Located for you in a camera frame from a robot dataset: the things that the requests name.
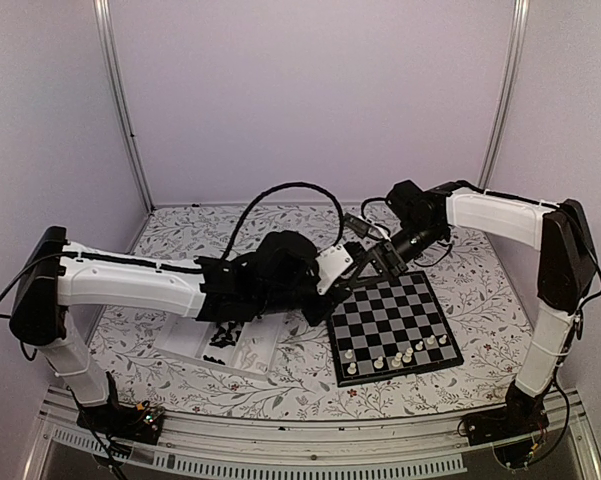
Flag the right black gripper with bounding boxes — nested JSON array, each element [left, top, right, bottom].
[[347, 221, 445, 291]]

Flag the white bishop piece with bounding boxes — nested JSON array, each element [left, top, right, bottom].
[[391, 352, 403, 369]]

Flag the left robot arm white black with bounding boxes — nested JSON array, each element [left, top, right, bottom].
[[0, 226, 353, 434]]

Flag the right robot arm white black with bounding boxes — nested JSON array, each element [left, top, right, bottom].
[[318, 180, 601, 398]]

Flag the pile of black chess pieces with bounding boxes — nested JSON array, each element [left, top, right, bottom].
[[202, 321, 243, 365]]

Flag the pile of white chess pieces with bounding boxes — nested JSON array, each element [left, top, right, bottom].
[[236, 337, 270, 374]]

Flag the black grey chessboard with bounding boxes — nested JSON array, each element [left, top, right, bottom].
[[326, 271, 464, 388]]

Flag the clear plastic piece tray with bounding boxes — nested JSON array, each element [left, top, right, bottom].
[[154, 313, 287, 381]]

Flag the floral patterned table mat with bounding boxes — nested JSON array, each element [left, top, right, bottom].
[[89, 204, 532, 420]]

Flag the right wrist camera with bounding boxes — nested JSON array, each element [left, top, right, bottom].
[[344, 213, 389, 241]]

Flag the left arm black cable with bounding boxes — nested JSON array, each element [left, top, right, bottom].
[[219, 180, 345, 264]]

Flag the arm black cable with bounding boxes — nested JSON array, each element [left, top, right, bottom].
[[219, 180, 345, 264], [359, 195, 391, 221]]

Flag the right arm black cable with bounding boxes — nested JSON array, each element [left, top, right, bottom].
[[359, 195, 391, 221]]

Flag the front aluminium rail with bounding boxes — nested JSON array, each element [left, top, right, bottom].
[[24, 385, 601, 480]]

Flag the right aluminium frame post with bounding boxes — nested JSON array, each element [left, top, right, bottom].
[[477, 0, 530, 189]]

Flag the aluminium frame post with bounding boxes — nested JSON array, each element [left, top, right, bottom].
[[477, 0, 530, 189], [93, 0, 155, 213]]

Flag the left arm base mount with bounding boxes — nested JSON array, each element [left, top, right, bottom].
[[77, 401, 166, 445]]

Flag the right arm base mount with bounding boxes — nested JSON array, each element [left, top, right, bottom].
[[458, 397, 549, 469]]

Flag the left aluminium frame post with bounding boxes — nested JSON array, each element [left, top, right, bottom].
[[93, 0, 155, 213]]

